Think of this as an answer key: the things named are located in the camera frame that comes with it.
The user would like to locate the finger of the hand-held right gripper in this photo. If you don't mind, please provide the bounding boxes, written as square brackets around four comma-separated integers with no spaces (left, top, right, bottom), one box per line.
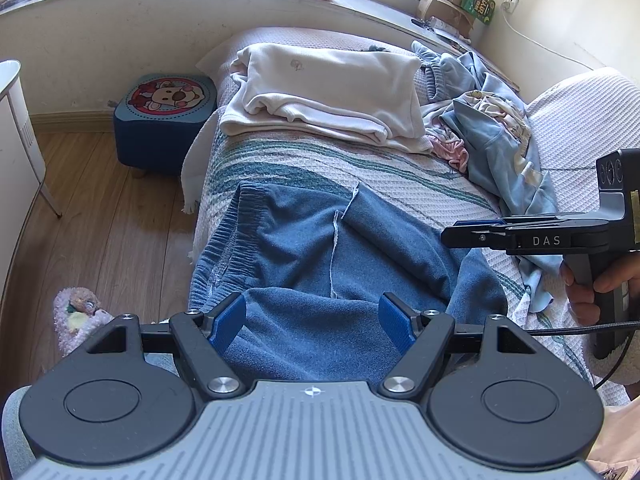
[452,215,566,229]
[441,224,512,251]

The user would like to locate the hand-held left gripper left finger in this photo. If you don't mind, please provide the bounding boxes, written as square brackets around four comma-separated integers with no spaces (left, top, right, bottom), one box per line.
[87,292,247,402]

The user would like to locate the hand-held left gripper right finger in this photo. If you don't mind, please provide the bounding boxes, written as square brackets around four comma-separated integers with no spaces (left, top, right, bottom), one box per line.
[378,292,538,402]

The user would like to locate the blue fleece pants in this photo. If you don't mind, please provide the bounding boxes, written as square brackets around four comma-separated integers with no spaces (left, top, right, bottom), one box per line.
[189,182,508,386]

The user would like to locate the white ribbed garment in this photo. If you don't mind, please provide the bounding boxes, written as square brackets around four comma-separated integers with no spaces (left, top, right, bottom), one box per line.
[220,105,433,155]

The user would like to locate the cream fleece top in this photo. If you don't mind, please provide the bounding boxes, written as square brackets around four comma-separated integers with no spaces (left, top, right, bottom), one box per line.
[230,42,426,142]

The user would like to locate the person's right hand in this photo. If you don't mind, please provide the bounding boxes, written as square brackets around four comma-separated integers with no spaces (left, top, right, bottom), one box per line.
[559,260,640,327]

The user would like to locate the light blue jacket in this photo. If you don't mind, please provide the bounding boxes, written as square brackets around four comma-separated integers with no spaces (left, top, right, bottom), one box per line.
[440,51,566,313]

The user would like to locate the pink garment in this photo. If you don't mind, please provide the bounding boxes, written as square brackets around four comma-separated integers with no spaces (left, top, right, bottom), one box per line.
[431,132,473,176]

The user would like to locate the striped waffle sofa blanket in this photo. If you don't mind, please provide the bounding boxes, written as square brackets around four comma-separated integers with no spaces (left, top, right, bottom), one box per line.
[181,25,640,406]

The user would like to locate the light blue knit sweater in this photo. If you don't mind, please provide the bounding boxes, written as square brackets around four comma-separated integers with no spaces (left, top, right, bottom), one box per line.
[411,40,481,106]

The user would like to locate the plush slipper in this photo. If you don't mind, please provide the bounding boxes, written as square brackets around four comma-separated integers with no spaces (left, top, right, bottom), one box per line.
[52,287,116,361]

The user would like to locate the blue cartoon stool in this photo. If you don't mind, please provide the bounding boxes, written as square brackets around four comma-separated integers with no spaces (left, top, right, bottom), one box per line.
[112,74,218,178]

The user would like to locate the person's pink clothing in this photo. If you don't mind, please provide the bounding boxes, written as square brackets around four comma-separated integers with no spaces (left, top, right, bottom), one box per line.
[587,400,640,480]

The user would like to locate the cardboard box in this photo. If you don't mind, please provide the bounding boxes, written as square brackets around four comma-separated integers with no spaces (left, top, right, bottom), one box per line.
[417,0,490,38]

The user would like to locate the green box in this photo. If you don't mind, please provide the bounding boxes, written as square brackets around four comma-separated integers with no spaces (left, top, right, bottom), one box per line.
[460,0,497,25]

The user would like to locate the white floor appliance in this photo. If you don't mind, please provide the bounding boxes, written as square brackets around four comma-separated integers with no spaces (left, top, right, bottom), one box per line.
[0,59,63,221]

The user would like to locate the beige window ledge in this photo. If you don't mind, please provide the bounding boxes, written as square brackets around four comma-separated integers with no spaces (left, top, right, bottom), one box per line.
[0,0,521,121]

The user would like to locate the black cable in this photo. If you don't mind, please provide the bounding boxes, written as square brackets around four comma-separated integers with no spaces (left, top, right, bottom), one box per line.
[527,322,640,391]

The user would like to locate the white cable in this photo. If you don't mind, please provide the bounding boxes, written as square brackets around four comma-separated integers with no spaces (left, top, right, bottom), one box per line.
[502,10,608,71]

